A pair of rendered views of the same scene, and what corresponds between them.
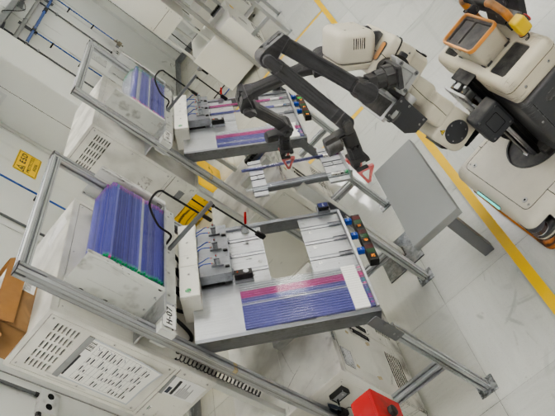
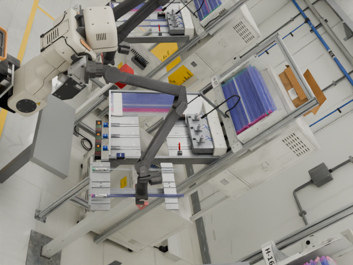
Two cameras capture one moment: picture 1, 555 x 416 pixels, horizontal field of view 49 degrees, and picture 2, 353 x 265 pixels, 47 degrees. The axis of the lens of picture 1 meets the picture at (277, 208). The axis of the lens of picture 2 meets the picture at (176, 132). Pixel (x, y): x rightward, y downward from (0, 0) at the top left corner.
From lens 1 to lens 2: 4.11 m
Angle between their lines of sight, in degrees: 103
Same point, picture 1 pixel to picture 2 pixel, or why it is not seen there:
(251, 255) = (175, 135)
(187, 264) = (213, 118)
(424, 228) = (65, 106)
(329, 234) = (121, 140)
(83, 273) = (257, 64)
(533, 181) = not seen: outside the picture
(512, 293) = (10, 148)
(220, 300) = (192, 111)
